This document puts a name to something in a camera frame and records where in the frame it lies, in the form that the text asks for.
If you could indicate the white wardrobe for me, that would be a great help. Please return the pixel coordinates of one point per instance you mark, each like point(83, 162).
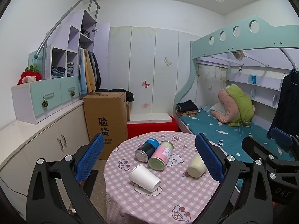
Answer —
point(142, 58)

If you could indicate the red plush toy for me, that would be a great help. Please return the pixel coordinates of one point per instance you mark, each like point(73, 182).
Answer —
point(28, 75)

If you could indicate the dark hanging garment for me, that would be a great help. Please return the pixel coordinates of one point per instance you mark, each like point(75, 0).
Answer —
point(287, 102)

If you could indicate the faded pink butterfly sticker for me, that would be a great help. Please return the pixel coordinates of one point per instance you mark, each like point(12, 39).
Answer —
point(146, 105)

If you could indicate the dark blue tin can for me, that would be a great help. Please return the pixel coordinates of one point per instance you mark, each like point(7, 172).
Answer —
point(147, 148)

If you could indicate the metal clothes rail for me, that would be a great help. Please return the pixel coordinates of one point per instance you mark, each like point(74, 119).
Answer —
point(264, 61)

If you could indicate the black bag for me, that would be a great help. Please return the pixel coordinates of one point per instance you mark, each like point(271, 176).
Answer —
point(126, 95)

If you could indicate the teal bunk bed frame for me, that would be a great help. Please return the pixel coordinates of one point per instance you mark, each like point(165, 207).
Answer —
point(224, 44)

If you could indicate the small blue box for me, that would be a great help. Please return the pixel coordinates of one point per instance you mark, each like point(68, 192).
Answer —
point(253, 79)

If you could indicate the red storage box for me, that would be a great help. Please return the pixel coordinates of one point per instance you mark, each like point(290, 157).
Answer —
point(151, 128)

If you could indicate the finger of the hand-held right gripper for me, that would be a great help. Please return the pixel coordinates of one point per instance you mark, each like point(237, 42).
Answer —
point(281, 136)
point(251, 144)

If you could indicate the white pillow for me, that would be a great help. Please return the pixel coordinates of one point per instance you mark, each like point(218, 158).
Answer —
point(216, 109)

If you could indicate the pink plush cushion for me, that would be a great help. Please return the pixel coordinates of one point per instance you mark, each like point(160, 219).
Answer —
point(225, 105)

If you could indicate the grey metal handrail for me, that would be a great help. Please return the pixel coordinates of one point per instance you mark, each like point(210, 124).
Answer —
point(58, 24)

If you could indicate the white wall shelf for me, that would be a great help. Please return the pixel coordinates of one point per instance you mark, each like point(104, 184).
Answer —
point(264, 86)

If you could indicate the low white cabinet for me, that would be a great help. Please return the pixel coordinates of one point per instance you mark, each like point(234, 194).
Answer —
point(35, 144)

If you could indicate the teal printed bed sheet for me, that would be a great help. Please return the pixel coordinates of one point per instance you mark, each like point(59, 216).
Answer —
point(210, 127)

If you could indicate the yellow hanging jacket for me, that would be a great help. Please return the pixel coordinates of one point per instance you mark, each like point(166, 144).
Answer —
point(90, 74)

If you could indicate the white paper cup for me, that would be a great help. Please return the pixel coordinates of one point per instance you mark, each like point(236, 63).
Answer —
point(143, 177)

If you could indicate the folded dark clothes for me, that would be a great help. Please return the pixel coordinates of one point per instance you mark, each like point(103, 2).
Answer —
point(185, 106)

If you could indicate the grey cloth bundle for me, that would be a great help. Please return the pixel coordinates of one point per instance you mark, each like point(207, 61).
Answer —
point(238, 54)

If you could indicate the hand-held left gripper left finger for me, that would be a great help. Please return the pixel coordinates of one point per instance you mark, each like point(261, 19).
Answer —
point(90, 159)

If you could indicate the green quilt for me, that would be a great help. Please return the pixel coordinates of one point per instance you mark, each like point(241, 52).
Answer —
point(243, 105)

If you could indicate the lilac stair cabinet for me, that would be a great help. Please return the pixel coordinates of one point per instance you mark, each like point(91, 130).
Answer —
point(63, 35)

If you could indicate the folded jeans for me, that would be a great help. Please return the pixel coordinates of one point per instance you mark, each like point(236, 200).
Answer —
point(58, 72)
point(70, 69)

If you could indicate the cream plastic cup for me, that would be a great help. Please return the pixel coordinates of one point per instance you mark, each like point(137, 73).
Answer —
point(195, 166)

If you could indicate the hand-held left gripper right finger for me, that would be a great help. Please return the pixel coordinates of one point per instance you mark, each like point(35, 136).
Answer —
point(209, 159)

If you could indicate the round table with checkered cloth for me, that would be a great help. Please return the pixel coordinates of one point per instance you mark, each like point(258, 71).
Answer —
point(182, 198)

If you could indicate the pink tin can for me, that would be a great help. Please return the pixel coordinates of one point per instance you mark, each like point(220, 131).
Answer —
point(161, 155)

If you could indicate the white board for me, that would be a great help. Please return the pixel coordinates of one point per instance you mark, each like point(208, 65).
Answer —
point(150, 117)

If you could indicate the teal drawer cabinet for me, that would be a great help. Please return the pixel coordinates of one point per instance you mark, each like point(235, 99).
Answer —
point(37, 95)

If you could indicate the dark grey hanging jacket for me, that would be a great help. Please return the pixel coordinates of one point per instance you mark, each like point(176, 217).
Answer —
point(97, 72)

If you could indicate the light blue hanging shirt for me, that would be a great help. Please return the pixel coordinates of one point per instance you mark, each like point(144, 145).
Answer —
point(82, 74)

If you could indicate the tall cardboard box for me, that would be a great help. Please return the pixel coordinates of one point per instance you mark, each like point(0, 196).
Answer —
point(105, 112)

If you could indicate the yellow butterfly sticker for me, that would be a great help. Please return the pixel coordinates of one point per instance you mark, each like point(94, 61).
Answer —
point(167, 61)

